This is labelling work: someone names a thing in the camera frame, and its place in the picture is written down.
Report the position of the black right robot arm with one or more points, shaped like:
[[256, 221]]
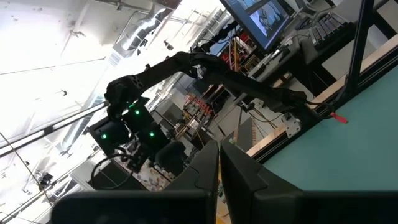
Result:
[[236, 84]]

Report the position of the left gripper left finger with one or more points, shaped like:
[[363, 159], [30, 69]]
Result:
[[202, 174]]

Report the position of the desk computer monitor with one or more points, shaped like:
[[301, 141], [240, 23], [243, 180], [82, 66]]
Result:
[[258, 21]]

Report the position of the red clip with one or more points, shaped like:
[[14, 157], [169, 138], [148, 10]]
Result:
[[339, 118]]

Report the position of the black aluminium table frame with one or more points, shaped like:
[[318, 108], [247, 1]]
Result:
[[357, 46]]

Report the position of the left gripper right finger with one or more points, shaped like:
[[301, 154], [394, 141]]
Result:
[[245, 183]]

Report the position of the floral patterned panel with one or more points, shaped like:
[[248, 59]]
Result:
[[149, 179]]

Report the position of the black computer keyboard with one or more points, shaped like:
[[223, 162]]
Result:
[[329, 25]]

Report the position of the green table mat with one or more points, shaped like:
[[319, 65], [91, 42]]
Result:
[[342, 149]]

